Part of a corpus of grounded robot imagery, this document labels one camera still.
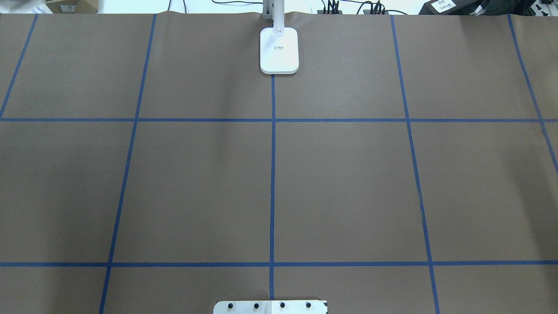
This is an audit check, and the white desk lamp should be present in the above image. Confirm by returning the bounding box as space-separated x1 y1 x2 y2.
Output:
259 0 299 75

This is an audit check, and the black box with white label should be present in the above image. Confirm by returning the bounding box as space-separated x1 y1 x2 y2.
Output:
418 0 483 15

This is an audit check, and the cardboard box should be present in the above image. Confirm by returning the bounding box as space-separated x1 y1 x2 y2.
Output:
45 0 99 14

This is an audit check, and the white pedestal column base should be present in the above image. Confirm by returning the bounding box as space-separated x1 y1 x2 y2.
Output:
213 300 328 314

